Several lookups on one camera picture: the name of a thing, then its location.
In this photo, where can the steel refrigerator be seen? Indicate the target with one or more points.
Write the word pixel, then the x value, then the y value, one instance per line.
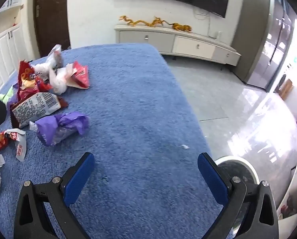
pixel 275 47

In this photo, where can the white round bin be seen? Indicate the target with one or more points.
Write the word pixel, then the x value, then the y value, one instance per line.
pixel 240 165

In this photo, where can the dark brown door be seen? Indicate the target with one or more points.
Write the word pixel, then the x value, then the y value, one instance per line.
pixel 51 17

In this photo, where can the red snack packet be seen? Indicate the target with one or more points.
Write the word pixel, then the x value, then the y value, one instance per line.
pixel 29 82

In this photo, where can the white wall cupboards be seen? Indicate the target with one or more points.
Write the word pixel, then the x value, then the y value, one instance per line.
pixel 6 47

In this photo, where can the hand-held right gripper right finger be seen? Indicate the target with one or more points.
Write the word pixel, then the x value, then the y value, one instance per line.
pixel 211 179

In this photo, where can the blue fluffy mat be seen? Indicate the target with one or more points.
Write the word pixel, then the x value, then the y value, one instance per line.
pixel 138 109

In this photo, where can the light green wrapper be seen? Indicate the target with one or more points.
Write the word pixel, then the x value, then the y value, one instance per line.
pixel 7 95

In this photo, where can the white television cabinet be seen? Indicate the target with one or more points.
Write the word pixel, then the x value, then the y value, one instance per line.
pixel 188 46

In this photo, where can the white low shelf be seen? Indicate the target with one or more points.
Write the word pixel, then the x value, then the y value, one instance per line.
pixel 293 194

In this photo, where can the golden dragon ornament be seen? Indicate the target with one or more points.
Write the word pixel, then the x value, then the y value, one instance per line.
pixel 153 23

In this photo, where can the cardboard box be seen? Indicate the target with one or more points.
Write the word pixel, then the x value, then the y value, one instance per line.
pixel 285 89

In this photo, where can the purple wrapper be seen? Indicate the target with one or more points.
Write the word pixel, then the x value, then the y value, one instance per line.
pixel 61 127

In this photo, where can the pink snack packet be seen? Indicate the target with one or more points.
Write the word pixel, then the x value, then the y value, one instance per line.
pixel 80 76

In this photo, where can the small white paper scrap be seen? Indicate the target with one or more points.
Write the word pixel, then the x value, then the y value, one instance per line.
pixel 185 147

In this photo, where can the brown packet with white label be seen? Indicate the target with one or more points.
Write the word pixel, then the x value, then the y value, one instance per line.
pixel 34 107

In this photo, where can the red and white wrapper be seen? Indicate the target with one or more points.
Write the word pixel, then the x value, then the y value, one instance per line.
pixel 19 142

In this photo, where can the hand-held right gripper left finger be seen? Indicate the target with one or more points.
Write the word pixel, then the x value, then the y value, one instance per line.
pixel 79 178

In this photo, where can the clear plastic bag red contents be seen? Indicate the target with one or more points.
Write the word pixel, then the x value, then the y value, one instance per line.
pixel 55 54

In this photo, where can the white plastic bag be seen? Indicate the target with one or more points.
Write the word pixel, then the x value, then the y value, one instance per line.
pixel 59 79

